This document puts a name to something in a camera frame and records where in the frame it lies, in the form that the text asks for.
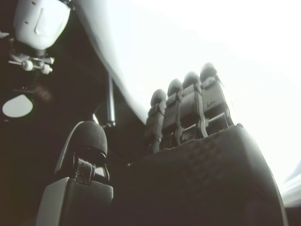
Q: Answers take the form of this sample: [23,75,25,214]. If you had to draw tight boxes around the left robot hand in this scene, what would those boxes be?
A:
[35,62,289,226]

